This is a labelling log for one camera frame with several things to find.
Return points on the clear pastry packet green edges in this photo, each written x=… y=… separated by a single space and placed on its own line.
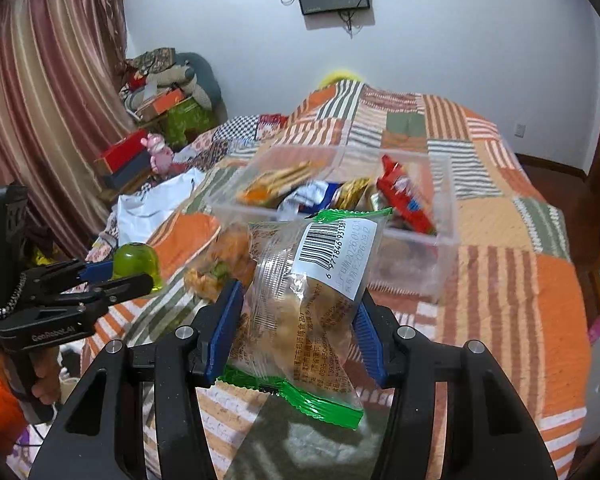
x=305 y=305

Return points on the floral cloth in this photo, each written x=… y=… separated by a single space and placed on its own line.
x=152 y=59

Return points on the green jelly cup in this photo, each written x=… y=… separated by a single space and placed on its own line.
x=136 y=265

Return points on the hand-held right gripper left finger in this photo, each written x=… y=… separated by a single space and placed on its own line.
x=225 y=332

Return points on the clear plastic storage box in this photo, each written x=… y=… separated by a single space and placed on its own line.
x=430 y=260

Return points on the pink plush toy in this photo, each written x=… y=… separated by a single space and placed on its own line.
x=160 y=152

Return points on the green patterned bag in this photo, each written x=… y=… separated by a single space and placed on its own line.
x=187 y=122

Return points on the white wall socket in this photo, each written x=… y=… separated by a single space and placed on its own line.
x=520 y=129

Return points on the white plastic bag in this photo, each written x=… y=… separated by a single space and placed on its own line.
x=155 y=202

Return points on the striped brown curtain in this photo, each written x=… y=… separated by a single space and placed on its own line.
x=40 y=110

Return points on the red snack packet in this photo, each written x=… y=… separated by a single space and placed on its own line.
x=407 y=195

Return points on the person's left hand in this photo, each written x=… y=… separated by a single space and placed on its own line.
x=46 y=376

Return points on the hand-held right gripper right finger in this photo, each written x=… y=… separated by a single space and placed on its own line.
x=369 y=342

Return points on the orange cardboard box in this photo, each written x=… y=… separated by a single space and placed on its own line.
x=160 y=101

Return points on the orange fried snack packet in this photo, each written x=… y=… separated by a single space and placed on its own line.
x=220 y=260

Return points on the orange cracker packet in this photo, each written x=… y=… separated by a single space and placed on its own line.
x=275 y=184

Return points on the blue white snack packet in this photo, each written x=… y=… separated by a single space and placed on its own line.
x=310 y=199

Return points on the yellow fluffy object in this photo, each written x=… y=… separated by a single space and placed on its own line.
x=340 y=78

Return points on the pile of clothes and boxes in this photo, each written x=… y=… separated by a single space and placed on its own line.
x=200 y=75

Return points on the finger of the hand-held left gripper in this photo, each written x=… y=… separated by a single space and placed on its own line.
x=125 y=287
x=92 y=270

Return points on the red box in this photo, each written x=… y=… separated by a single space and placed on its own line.
x=122 y=152

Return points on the gold snack packet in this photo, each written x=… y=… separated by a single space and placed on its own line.
x=353 y=192

